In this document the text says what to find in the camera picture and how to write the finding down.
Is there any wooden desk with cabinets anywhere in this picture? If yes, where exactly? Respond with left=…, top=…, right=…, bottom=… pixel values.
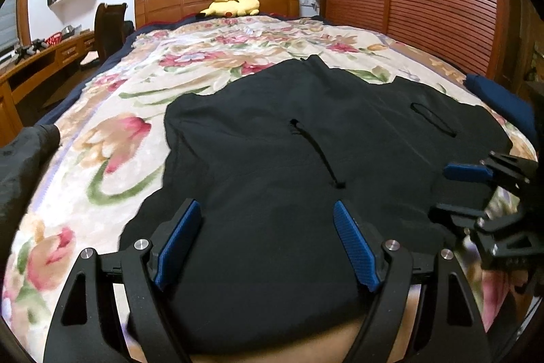
left=0, top=30, right=94, bottom=146

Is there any floral bed blanket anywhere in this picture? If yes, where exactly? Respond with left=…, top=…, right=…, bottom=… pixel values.
left=0, top=15, right=538, bottom=363

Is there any red basket on desk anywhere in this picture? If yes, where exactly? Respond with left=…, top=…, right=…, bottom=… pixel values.
left=45, top=31, right=63, bottom=47

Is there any dark grey folded garment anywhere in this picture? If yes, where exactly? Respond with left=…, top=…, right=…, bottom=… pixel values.
left=0, top=123, right=63, bottom=262

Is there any grey window blind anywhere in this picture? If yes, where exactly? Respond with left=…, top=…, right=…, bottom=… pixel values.
left=0, top=0, right=19, bottom=55

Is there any folded navy blue garment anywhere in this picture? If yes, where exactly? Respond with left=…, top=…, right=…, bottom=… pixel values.
left=464, top=75, right=537, bottom=145

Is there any dark wooden chair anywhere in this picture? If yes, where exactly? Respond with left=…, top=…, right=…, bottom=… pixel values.
left=94, top=3, right=135, bottom=64

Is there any yellow pikachu plush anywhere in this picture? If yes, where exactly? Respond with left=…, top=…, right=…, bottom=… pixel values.
left=199, top=0, right=260, bottom=17

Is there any black trench coat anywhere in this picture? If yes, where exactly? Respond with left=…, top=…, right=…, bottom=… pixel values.
left=119, top=56, right=512, bottom=355

